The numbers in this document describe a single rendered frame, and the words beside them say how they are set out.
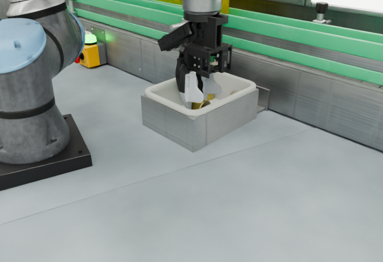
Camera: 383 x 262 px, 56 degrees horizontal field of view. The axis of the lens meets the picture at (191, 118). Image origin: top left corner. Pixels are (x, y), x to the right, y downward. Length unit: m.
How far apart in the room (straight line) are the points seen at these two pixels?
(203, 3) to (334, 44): 0.31
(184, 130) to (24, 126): 0.30
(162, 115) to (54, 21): 0.29
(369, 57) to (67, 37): 0.61
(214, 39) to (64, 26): 0.31
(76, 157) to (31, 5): 0.30
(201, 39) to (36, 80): 0.31
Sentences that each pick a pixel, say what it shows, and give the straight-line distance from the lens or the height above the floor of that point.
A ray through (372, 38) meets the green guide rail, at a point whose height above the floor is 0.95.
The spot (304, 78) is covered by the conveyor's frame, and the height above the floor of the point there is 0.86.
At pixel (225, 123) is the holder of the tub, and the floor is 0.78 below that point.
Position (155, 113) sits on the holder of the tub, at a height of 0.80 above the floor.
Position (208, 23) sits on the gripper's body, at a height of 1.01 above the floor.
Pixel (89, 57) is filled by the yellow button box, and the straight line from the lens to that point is 1.24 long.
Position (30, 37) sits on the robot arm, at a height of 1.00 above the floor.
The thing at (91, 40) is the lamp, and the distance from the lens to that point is 1.25.
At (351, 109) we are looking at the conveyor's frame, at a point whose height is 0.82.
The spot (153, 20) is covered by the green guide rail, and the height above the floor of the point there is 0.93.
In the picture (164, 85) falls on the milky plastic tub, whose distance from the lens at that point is 0.85.
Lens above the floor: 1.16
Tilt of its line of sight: 28 degrees down
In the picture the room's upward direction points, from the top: straight up
